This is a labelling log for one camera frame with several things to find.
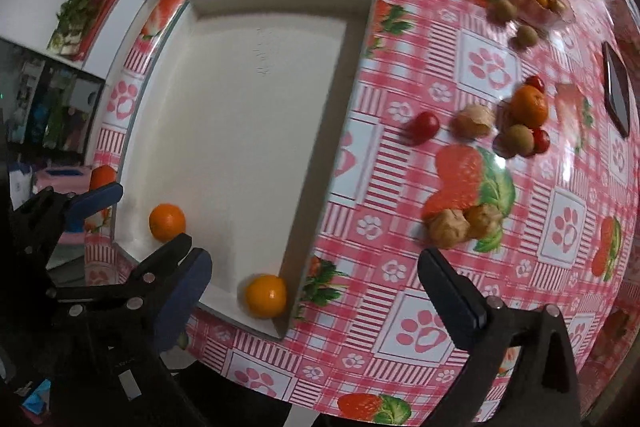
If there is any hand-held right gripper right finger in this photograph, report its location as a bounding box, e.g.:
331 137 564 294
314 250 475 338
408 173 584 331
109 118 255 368
419 248 583 427

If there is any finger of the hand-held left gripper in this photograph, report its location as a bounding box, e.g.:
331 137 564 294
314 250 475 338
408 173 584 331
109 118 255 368
10 183 124 270

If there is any pink checked strawberry tablecloth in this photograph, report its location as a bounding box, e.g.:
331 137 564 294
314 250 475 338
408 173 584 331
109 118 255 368
82 0 640 427

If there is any pink box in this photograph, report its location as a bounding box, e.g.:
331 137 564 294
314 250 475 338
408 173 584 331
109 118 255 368
32 164 93 196

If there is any green potted plant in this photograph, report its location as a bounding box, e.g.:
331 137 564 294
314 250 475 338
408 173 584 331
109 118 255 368
50 0 108 58

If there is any brown longan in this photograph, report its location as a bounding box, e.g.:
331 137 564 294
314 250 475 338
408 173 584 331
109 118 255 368
492 0 518 24
515 24 541 49
494 124 536 158

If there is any black smartphone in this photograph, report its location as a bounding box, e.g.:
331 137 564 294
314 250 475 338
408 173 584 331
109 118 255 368
601 41 632 138

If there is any white rectangular tray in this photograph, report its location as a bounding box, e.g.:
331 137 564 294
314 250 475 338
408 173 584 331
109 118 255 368
112 0 377 343

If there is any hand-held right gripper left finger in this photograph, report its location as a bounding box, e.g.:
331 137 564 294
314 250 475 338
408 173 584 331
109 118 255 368
46 234 214 427

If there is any dark glass cabinet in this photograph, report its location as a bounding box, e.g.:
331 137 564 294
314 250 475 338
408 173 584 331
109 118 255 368
0 38 106 158

